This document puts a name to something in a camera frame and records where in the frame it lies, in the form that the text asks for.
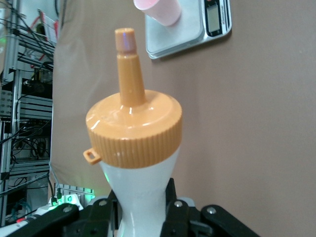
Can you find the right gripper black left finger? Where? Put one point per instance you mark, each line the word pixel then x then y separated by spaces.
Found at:
pixel 81 222

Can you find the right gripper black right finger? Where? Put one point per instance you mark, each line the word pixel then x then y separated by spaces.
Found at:
pixel 187 222

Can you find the translucent sauce bottle orange cap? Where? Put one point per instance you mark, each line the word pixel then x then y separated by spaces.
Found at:
pixel 138 128

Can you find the pink plastic cup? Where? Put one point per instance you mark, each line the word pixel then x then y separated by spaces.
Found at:
pixel 160 12

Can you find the brown table cover sheet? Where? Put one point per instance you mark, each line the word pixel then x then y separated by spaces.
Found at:
pixel 247 123

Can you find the aluminium equipment rack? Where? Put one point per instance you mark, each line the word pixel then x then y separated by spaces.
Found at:
pixel 14 74

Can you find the silver digital kitchen scale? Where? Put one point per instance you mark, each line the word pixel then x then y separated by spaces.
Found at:
pixel 172 43

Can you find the red and white box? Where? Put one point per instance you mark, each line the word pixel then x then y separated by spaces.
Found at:
pixel 50 27

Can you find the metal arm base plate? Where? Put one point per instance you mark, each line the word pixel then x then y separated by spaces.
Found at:
pixel 74 188

